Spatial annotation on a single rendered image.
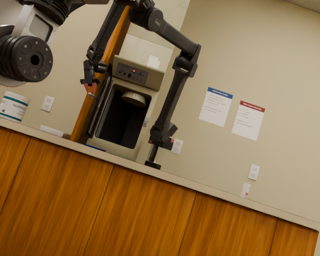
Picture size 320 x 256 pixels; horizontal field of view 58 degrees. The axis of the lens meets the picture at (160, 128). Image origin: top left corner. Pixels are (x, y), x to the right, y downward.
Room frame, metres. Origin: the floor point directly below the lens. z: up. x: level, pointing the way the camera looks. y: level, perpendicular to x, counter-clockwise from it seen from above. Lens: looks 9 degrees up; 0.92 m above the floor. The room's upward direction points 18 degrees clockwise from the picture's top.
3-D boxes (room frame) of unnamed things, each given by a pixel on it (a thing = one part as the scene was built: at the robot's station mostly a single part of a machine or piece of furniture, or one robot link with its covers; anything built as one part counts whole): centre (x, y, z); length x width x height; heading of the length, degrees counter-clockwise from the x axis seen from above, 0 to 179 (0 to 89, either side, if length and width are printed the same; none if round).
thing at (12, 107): (1.63, 0.82, 1.02); 0.13 x 0.13 x 0.15
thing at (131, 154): (1.90, 0.24, 1.33); 0.32 x 0.25 x 0.77; 91
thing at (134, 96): (1.88, 0.22, 1.34); 0.18 x 0.18 x 0.05
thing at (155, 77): (1.72, 0.24, 1.46); 0.32 x 0.12 x 0.10; 91
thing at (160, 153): (1.71, -0.03, 1.06); 0.11 x 0.11 x 0.21
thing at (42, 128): (1.88, 0.63, 0.96); 0.16 x 0.12 x 0.04; 83
